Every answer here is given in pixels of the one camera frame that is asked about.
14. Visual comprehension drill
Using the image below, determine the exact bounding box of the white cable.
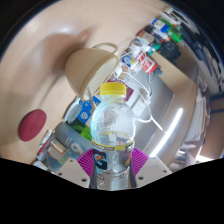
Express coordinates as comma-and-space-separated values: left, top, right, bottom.
114, 49, 165, 133

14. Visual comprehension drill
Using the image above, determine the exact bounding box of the magenta carton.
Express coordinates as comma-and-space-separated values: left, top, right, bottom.
106, 78, 136, 108

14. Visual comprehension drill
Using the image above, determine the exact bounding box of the green box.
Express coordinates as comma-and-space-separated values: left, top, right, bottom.
168, 26, 184, 43

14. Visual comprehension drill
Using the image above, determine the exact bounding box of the blue and white box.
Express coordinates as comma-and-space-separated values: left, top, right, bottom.
64, 96, 101, 124

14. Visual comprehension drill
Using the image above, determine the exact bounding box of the spoon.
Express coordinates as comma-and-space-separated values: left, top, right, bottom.
85, 84, 93, 102

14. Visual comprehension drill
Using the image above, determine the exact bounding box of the white jar blue label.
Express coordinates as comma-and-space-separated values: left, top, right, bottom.
119, 53, 138, 69

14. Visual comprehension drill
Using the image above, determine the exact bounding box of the flat round red coaster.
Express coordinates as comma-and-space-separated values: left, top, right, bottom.
18, 108, 48, 142

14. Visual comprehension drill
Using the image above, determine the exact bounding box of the black speaker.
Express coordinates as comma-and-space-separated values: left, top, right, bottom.
159, 39, 183, 60

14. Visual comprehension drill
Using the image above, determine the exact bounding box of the grey shaker bottle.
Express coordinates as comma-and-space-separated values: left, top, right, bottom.
46, 121, 92, 161

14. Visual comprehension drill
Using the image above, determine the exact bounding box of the cream ceramic cup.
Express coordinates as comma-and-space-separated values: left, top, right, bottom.
64, 42, 120, 102

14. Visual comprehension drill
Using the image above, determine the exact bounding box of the white wall power outlet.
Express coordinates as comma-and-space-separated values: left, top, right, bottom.
133, 99, 148, 115

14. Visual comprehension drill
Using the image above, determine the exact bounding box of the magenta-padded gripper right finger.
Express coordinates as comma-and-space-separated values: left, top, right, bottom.
128, 147, 173, 189

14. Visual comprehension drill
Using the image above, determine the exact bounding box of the white bottle blue label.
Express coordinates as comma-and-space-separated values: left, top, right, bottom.
149, 18, 171, 34

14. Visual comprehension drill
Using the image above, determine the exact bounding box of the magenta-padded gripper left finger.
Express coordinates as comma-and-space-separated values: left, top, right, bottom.
54, 148, 98, 189

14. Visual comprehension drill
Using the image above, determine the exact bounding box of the clear drink bottle yellow cap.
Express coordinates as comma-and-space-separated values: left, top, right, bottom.
89, 82, 137, 191

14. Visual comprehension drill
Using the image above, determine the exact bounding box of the under-shelf light bar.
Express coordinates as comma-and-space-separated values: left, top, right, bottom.
148, 107, 184, 158

